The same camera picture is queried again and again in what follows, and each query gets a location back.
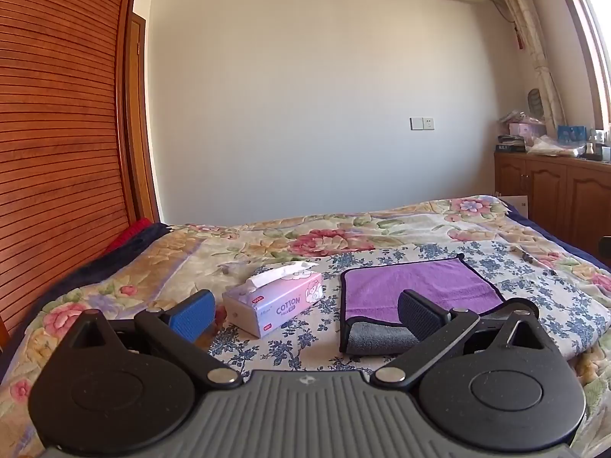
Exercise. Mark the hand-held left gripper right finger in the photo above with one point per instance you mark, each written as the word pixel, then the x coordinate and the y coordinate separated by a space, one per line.
pixel 416 314

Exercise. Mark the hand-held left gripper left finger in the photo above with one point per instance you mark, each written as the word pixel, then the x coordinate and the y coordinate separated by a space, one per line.
pixel 193 316

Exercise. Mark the purple and grey towel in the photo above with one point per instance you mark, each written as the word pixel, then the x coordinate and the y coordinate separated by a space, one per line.
pixel 410 281

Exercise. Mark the pink tissue box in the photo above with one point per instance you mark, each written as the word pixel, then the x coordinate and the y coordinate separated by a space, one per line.
pixel 272 303

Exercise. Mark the red cloth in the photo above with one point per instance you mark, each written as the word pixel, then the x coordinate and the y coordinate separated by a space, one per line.
pixel 129 233

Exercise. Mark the blue floral bed sheet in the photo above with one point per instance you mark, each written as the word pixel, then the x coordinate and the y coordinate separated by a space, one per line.
pixel 525 291

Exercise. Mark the floral blanket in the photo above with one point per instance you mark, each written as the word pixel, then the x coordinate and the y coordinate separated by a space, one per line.
pixel 334 233

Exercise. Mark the white cardboard box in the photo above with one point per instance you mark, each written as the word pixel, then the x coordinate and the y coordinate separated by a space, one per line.
pixel 515 204

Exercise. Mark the wooden cabinet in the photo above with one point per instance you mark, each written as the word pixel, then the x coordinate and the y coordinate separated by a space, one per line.
pixel 549 191

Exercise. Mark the stack of dark books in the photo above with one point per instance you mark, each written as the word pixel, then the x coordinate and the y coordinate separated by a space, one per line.
pixel 510 144

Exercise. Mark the pink storage box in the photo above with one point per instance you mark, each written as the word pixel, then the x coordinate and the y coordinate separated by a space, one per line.
pixel 525 130

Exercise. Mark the clear plastic bag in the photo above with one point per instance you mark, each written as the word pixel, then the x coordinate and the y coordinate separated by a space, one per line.
pixel 553 147

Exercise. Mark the wooden door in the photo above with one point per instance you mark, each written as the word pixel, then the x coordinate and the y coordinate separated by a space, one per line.
pixel 138 105

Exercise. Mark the blue printed box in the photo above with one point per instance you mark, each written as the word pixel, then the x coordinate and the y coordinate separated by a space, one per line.
pixel 572 133

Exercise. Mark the woven hand fan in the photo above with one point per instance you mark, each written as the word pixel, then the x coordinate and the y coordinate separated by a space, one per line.
pixel 535 102

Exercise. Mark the group of small bottles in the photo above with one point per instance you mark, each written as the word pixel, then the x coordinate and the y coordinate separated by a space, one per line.
pixel 599 145

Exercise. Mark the red hanging tassel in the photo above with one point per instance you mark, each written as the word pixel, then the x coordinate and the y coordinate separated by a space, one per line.
pixel 520 38

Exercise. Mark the patterned beige curtain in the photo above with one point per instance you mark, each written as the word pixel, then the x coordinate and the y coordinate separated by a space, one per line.
pixel 534 43

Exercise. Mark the white wall socket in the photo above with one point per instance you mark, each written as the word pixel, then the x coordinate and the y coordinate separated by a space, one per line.
pixel 422 123

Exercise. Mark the wooden window frame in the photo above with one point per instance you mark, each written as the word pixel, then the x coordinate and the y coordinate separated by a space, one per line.
pixel 584 33

